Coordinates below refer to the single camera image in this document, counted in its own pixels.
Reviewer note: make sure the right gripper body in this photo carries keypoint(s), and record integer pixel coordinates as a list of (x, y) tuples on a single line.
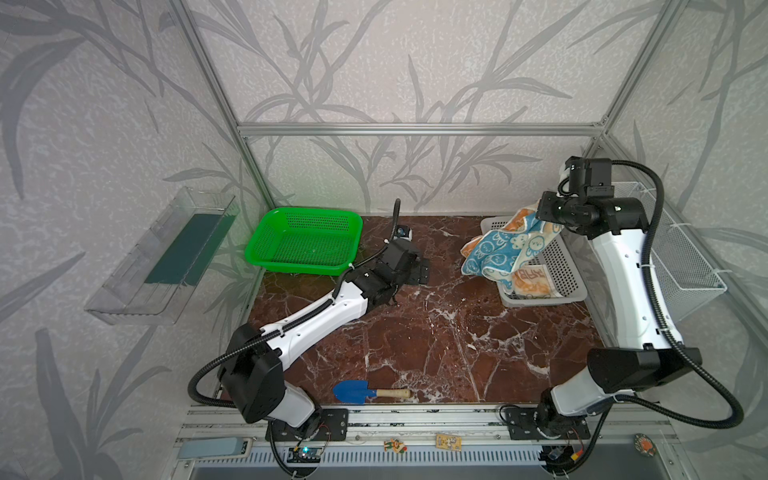
[(546, 204)]

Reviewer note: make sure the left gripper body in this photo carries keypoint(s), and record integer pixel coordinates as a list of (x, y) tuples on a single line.
[(417, 270)]

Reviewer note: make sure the white plastic basket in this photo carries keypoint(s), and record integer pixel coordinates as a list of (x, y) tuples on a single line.
[(556, 258)]

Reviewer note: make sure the green plastic basket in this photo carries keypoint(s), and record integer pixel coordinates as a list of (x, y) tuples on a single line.
[(311, 241)]

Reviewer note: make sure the orange patterned towel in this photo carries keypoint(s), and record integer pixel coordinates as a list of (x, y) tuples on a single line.
[(530, 281)]

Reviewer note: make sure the blue patterned towel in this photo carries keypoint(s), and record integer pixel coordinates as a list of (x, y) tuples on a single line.
[(499, 253)]

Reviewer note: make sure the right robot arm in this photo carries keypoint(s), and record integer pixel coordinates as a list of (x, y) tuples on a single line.
[(650, 351)]

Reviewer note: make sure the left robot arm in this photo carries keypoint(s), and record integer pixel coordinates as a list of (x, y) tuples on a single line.
[(250, 375)]

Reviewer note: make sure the small orange green trinket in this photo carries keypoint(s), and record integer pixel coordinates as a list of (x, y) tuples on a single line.
[(395, 445)]

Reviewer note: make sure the small yellow circuit board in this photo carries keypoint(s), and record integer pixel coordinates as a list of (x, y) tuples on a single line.
[(448, 442)]

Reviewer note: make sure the green led circuit board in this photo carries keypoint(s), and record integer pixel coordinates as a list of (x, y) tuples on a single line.
[(304, 455)]

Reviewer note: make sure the round orange gadget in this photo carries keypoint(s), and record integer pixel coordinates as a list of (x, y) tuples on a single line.
[(644, 445)]

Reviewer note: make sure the grey flat device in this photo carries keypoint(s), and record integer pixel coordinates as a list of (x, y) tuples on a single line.
[(215, 448)]

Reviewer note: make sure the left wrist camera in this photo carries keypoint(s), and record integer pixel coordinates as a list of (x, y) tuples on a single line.
[(403, 232)]

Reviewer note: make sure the white wire wall basket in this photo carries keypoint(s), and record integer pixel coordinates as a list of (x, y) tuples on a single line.
[(688, 281)]

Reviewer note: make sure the blue trowel wooden handle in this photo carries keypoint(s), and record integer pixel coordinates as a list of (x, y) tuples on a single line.
[(358, 392)]

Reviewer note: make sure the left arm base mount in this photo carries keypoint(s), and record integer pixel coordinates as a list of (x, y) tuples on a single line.
[(327, 424)]

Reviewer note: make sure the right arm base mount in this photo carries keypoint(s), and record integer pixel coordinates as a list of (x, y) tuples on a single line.
[(534, 424)]

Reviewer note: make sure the right controller board with wires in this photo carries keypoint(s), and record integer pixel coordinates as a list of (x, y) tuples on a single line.
[(560, 458)]

